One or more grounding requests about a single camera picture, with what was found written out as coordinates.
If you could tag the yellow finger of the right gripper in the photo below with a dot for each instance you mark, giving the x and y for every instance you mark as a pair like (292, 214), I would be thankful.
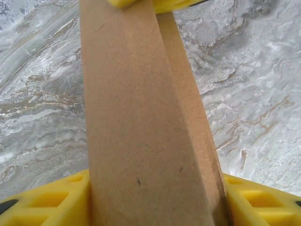
(127, 2)
(171, 5)

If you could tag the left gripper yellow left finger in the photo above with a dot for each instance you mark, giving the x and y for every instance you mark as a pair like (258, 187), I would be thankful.
(47, 207)

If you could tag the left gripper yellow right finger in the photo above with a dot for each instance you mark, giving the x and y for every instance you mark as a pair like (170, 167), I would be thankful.
(265, 204)

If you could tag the brown cardboard box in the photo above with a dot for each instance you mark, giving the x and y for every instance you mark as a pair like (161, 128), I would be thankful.
(145, 117)

